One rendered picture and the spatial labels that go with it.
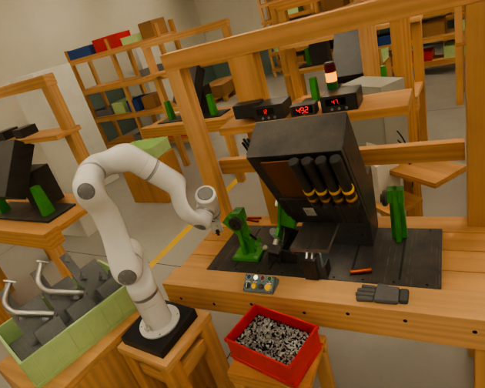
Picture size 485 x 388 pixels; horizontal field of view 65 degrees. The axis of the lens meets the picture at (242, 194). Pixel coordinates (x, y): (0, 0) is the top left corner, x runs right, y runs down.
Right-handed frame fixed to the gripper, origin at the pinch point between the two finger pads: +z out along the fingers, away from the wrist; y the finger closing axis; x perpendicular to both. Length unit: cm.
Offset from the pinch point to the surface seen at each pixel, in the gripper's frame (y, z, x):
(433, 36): 394, 321, -498
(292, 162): -12, -50, -31
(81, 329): -12, 27, 76
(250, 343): -51, 5, 2
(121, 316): -8, 40, 61
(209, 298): -18.3, 31.1, 14.4
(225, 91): 676, 564, -156
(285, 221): -6.4, 2.8, -31.1
